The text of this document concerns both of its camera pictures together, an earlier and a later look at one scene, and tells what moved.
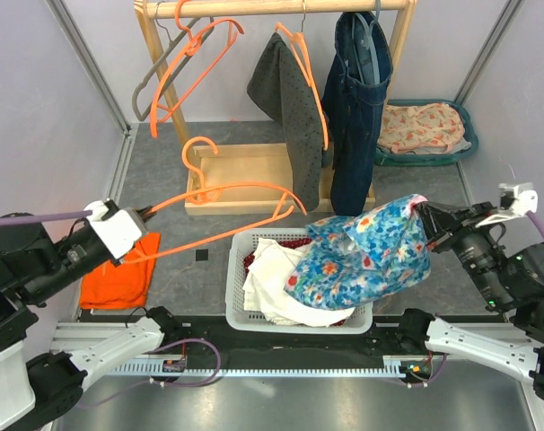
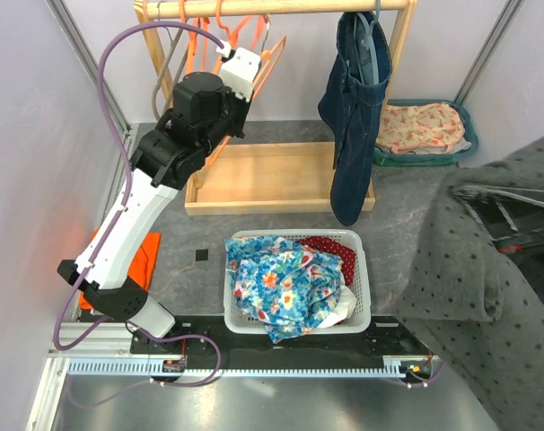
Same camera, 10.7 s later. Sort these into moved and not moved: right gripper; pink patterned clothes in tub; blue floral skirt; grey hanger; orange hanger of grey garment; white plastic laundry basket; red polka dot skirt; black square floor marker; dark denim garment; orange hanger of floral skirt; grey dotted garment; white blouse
Moved: grey hanger; red polka dot skirt; grey dotted garment; right gripper; orange hanger of grey garment; white blouse; blue floral skirt; orange hanger of floral skirt
Not moved: black square floor marker; white plastic laundry basket; dark denim garment; pink patterned clothes in tub
